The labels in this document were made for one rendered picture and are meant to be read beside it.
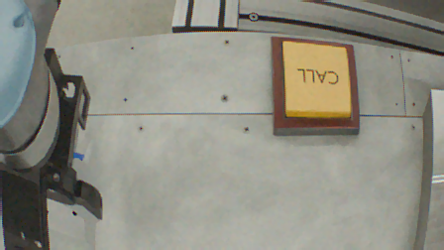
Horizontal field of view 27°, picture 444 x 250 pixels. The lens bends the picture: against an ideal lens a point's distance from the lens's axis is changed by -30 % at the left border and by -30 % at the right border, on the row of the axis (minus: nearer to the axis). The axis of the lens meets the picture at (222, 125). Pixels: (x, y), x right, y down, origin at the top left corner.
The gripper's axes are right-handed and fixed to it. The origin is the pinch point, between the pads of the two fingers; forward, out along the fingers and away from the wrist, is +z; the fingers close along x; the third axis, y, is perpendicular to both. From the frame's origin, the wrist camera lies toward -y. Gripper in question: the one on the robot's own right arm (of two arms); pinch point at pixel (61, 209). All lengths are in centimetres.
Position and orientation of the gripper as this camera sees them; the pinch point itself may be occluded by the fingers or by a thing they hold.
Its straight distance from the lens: 85.1
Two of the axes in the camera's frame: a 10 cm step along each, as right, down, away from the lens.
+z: 0.4, 2.7, 9.6
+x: -9.9, -1.4, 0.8
